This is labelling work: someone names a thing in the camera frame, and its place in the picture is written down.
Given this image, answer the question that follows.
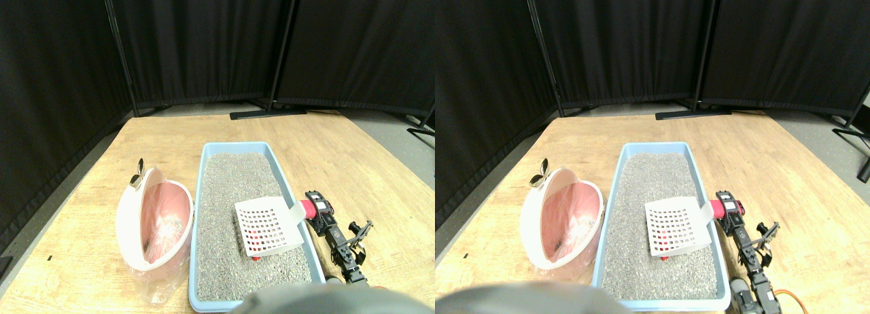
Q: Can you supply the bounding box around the white scoop with red handle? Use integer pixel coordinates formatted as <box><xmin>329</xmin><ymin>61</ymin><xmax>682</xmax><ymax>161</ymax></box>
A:
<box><xmin>644</xmin><ymin>196</ymin><xmax>725</xmax><ymax>258</ymax></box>
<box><xmin>234</xmin><ymin>196</ymin><xmax>323</xmax><ymax>258</ymax></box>

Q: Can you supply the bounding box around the orange wire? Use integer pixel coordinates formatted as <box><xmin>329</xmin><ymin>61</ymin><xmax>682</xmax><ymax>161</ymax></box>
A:
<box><xmin>775</xmin><ymin>287</ymin><xmax>807</xmax><ymax>314</ymax></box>

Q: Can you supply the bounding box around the black curtain stand pole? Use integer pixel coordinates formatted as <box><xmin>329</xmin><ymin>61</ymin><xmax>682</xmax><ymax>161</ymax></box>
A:
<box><xmin>523</xmin><ymin>0</ymin><xmax>565</xmax><ymax>119</ymax></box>
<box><xmin>655</xmin><ymin>0</ymin><xmax>733</xmax><ymax>121</ymax></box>
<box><xmin>230</xmin><ymin>0</ymin><xmax>307</xmax><ymax>121</ymax></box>
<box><xmin>832</xmin><ymin>86</ymin><xmax>870</xmax><ymax>186</ymax></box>
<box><xmin>101</xmin><ymin>0</ymin><xmax>140</xmax><ymax>118</ymax></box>
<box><xmin>407</xmin><ymin>102</ymin><xmax>435</xmax><ymax>139</ymax></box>

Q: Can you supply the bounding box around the blue litter tray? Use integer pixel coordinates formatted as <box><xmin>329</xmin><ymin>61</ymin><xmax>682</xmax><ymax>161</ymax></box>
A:
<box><xmin>591</xmin><ymin>142</ymin><xmax>732</xmax><ymax>312</ymax></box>
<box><xmin>188</xmin><ymin>141</ymin><xmax>327</xmax><ymax>313</ymax></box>

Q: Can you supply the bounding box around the white bin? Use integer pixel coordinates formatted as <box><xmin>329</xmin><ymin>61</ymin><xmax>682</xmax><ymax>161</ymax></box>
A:
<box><xmin>115</xmin><ymin>158</ymin><xmax>195</xmax><ymax>305</ymax></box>
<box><xmin>519</xmin><ymin>158</ymin><xmax>606</xmax><ymax>289</ymax></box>

